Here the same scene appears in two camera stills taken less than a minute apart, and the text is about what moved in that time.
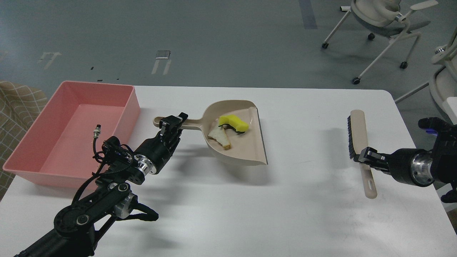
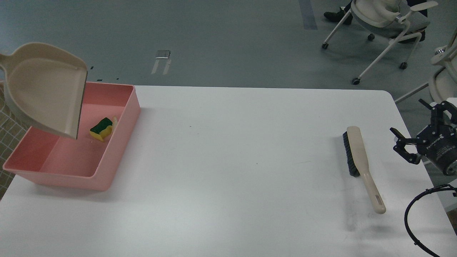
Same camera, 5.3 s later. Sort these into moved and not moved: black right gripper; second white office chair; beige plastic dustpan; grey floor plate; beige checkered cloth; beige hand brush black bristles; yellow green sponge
Moved: beige plastic dustpan; beige hand brush black bristles; black right gripper; yellow green sponge
Not moved: second white office chair; grey floor plate; beige checkered cloth
